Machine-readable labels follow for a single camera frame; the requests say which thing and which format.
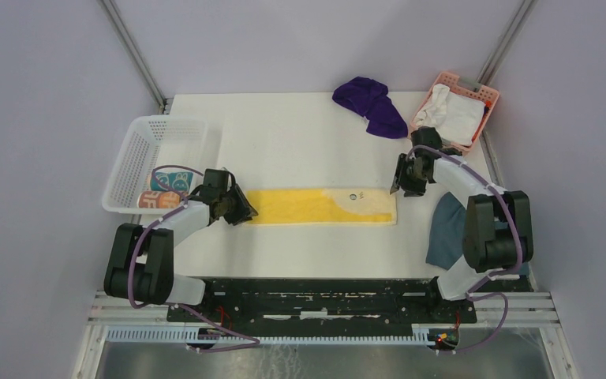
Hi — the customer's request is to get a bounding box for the white cloth in basket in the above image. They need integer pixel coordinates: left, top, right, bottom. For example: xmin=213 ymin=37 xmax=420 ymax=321
xmin=412 ymin=84 xmax=485 ymax=146

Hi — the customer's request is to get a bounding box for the purple cloth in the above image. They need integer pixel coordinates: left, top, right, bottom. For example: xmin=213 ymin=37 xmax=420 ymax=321
xmin=331 ymin=77 xmax=408 ymax=139

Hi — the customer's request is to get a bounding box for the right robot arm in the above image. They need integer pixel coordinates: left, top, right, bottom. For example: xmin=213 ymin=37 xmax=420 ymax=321
xmin=390 ymin=126 xmax=533 ymax=322

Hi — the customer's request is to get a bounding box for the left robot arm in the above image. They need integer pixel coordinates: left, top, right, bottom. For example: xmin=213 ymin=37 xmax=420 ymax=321
xmin=103 ymin=169 xmax=258 ymax=321

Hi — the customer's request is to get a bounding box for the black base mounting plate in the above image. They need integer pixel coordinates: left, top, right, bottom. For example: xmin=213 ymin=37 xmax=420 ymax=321
xmin=166 ymin=278 xmax=478 ymax=340

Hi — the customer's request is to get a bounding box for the white plastic basket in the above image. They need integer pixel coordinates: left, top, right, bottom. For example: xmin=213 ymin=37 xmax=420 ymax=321
xmin=102 ymin=115 xmax=223 ymax=215

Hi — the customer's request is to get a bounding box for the cream rabbit text towel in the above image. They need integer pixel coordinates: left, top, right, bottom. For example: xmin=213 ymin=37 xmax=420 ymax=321
xmin=137 ymin=190 xmax=182 ymax=209

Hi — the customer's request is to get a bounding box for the teal bunny pattern towel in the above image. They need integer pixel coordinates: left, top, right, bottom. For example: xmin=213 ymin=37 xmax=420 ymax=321
xmin=149 ymin=171 xmax=194 ymax=193

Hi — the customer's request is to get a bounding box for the dark teal cloth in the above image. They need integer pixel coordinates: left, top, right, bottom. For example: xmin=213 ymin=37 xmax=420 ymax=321
xmin=425 ymin=193 xmax=466 ymax=270

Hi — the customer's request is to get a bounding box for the yellow cloth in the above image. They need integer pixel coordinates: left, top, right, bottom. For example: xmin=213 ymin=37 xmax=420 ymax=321
xmin=246 ymin=188 xmax=398 ymax=226

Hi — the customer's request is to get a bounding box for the pink plastic basket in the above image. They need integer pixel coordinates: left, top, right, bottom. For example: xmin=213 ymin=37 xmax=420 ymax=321
xmin=410 ymin=71 xmax=500 ymax=156

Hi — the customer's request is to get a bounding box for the white toothed cable rail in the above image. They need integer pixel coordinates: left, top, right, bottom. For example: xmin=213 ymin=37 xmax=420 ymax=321
xmin=106 ymin=326 xmax=435 ymax=347

